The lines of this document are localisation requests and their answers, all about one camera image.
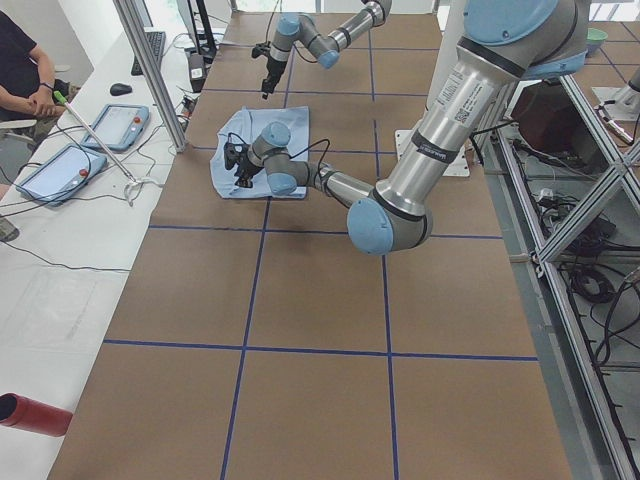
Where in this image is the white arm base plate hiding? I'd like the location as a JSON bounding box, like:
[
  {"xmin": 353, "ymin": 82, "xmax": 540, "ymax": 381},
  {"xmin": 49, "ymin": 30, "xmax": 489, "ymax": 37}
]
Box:
[{"xmin": 393, "ymin": 128, "xmax": 473, "ymax": 178}]

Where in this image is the black keyboard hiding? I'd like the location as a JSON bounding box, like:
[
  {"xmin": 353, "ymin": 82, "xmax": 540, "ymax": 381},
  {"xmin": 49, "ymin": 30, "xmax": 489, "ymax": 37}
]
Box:
[{"xmin": 130, "ymin": 30, "xmax": 167, "ymax": 77}]

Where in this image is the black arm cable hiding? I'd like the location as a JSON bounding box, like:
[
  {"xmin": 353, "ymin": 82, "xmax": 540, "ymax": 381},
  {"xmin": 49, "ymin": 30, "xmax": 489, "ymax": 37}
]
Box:
[{"xmin": 224, "ymin": 130, "xmax": 333, "ymax": 191}]

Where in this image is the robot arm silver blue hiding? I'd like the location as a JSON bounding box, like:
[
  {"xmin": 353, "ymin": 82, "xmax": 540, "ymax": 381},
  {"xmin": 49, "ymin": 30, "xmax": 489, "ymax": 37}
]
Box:
[
  {"xmin": 251, "ymin": 1, "xmax": 392, "ymax": 99},
  {"xmin": 223, "ymin": 1, "xmax": 590, "ymax": 255}
]

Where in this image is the light blue t-shirt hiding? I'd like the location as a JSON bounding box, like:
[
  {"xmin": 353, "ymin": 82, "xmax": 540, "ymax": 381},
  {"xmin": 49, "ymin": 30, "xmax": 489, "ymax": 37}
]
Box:
[{"xmin": 210, "ymin": 106, "xmax": 311, "ymax": 199}]

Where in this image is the grabber stick tool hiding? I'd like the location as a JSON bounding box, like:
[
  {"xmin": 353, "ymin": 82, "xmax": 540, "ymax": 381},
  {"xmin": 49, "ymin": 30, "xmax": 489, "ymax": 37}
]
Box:
[{"xmin": 53, "ymin": 90, "xmax": 159, "ymax": 207}]

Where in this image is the seated person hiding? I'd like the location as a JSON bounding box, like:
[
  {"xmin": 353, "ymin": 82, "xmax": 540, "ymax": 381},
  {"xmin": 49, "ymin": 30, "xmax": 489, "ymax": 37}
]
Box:
[{"xmin": 1, "ymin": 12, "xmax": 80, "ymax": 144}]

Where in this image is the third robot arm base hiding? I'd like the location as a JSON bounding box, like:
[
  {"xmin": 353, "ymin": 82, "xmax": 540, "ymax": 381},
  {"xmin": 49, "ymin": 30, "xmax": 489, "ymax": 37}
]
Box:
[{"xmin": 592, "ymin": 69, "xmax": 639, "ymax": 146}]

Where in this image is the aluminium frame rack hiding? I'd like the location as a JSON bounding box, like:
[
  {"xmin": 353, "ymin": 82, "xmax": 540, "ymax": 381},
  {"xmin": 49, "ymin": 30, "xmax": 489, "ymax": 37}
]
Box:
[{"xmin": 480, "ymin": 76, "xmax": 639, "ymax": 479}]

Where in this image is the red water bottle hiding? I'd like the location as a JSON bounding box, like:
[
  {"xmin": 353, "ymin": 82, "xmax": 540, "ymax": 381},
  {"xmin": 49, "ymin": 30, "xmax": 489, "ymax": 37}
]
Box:
[{"xmin": 1, "ymin": 393, "xmax": 73, "ymax": 437}]

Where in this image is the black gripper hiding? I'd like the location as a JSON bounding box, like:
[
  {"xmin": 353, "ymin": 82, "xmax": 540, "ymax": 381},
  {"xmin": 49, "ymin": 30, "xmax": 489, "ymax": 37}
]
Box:
[
  {"xmin": 223, "ymin": 141, "xmax": 257, "ymax": 189},
  {"xmin": 251, "ymin": 41, "xmax": 288, "ymax": 98}
]

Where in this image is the aluminium frame post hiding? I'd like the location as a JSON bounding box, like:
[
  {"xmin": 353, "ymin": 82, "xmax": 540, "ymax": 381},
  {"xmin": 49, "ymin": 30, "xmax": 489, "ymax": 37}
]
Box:
[{"xmin": 113, "ymin": 0, "xmax": 187, "ymax": 153}]

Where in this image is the teach pendant blue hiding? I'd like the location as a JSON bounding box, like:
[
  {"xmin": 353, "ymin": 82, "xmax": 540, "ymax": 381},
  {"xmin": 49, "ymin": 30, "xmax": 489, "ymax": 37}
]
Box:
[
  {"xmin": 16, "ymin": 144, "xmax": 107, "ymax": 206},
  {"xmin": 90, "ymin": 104, "xmax": 150, "ymax": 152}
]

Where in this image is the near teach pendant blue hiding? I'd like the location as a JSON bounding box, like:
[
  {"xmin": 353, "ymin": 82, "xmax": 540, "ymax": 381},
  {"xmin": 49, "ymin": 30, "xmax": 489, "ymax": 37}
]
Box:
[{"xmin": 16, "ymin": 144, "xmax": 107, "ymax": 206}]

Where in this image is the black computer mouse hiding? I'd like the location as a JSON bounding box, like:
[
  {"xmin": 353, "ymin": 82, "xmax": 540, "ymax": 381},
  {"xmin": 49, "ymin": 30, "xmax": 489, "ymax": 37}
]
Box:
[{"xmin": 109, "ymin": 83, "xmax": 133, "ymax": 97}]

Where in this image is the far teach pendant blue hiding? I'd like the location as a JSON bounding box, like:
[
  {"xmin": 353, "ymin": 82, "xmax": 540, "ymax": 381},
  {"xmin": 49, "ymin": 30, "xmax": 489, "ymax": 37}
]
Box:
[{"xmin": 90, "ymin": 104, "xmax": 150, "ymax": 152}]

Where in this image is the green bowl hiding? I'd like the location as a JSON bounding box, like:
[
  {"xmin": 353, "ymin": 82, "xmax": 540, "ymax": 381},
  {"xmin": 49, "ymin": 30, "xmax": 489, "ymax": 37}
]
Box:
[{"xmin": 586, "ymin": 27, "xmax": 608, "ymax": 56}]

